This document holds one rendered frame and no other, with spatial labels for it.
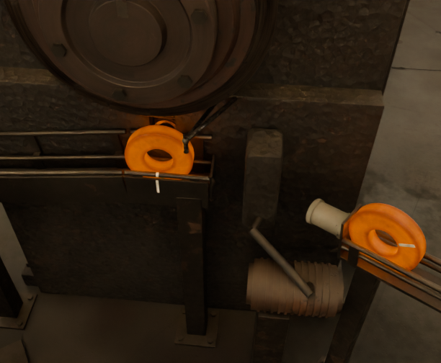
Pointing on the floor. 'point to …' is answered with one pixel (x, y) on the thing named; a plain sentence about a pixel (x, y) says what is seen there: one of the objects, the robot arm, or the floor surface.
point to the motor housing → (287, 302)
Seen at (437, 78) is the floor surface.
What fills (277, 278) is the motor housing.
